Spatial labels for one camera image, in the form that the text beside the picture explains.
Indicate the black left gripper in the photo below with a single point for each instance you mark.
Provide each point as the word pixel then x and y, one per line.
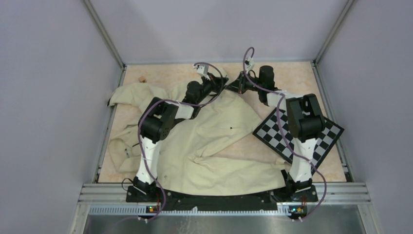
pixel 217 83

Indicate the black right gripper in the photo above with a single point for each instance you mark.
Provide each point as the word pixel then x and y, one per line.
pixel 239 85

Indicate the beige zip jacket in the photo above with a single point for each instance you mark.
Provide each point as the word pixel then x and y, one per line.
pixel 214 154

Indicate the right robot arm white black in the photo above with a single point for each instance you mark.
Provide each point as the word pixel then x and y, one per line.
pixel 304 119

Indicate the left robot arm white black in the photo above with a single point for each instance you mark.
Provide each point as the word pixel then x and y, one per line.
pixel 160 117

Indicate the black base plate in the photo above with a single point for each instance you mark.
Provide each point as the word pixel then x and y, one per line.
pixel 267 200

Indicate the aluminium frame rail front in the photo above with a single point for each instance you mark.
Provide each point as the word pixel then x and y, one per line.
pixel 110 199

